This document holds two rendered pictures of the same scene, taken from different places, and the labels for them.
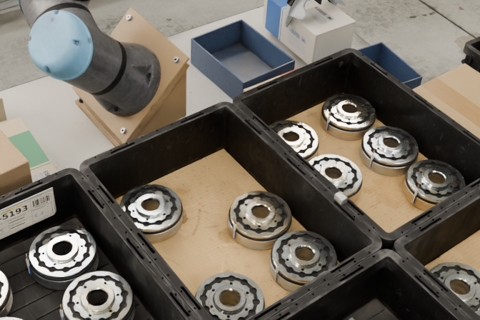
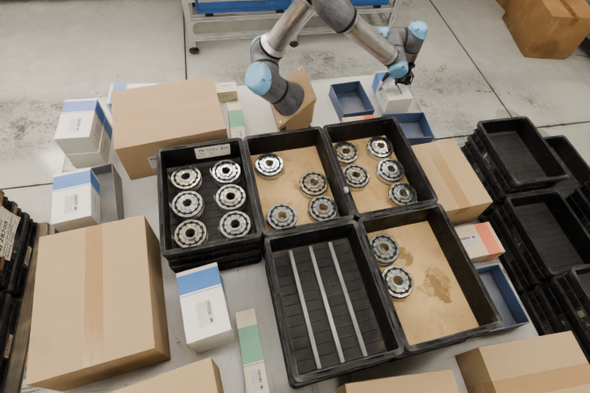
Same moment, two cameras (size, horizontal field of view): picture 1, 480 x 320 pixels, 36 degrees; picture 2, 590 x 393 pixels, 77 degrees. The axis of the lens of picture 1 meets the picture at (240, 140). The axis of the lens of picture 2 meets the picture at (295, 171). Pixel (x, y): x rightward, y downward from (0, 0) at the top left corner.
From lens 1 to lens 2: 0.32 m
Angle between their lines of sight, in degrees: 18
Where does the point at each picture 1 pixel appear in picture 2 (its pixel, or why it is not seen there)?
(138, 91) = (289, 106)
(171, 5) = (354, 51)
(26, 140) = (238, 113)
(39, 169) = (238, 129)
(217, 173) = (306, 157)
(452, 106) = (433, 159)
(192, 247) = (280, 187)
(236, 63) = (348, 102)
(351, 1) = (448, 73)
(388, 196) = (378, 193)
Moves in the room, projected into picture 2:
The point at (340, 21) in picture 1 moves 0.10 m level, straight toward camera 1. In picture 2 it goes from (406, 96) to (396, 108)
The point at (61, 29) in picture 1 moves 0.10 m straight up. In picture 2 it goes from (259, 72) to (258, 50)
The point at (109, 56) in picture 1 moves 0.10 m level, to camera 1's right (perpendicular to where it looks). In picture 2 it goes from (278, 89) to (301, 97)
